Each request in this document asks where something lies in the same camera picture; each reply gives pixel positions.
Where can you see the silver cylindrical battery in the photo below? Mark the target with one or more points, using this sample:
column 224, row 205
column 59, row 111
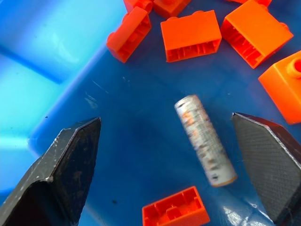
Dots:
column 205, row 141

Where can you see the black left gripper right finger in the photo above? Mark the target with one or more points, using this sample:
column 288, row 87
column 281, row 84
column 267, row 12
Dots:
column 270, row 169

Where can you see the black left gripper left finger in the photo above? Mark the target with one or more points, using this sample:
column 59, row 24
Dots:
column 70, row 164

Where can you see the orange plastic building brick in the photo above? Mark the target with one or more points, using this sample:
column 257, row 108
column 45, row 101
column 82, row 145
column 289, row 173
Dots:
column 283, row 89
column 255, row 2
column 176, row 208
column 169, row 8
column 190, row 35
column 137, row 4
column 255, row 33
column 129, row 35

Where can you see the blue plastic bin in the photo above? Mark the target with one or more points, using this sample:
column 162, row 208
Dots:
column 131, row 113

